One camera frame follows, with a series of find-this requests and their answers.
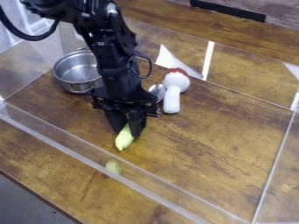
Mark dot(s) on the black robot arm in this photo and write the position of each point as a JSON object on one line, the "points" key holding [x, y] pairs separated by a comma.
{"points": [[97, 21]]}

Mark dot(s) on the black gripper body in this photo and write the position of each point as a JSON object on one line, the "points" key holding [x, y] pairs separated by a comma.
{"points": [[121, 93]]}

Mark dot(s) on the small steel pot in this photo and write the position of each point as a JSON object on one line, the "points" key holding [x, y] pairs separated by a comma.
{"points": [[74, 72]]}

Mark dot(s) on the black bar on table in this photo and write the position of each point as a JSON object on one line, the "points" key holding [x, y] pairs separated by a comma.
{"points": [[228, 10]]}

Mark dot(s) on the green handled metal spoon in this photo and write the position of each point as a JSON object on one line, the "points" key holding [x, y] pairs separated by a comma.
{"points": [[124, 137]]}

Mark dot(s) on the white red plush mushroom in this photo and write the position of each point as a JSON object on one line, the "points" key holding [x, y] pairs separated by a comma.
{"points": [[175, 82]]}

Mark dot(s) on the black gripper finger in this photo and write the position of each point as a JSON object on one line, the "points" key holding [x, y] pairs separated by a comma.
{"points": [[136, 122], [116, 119]]}

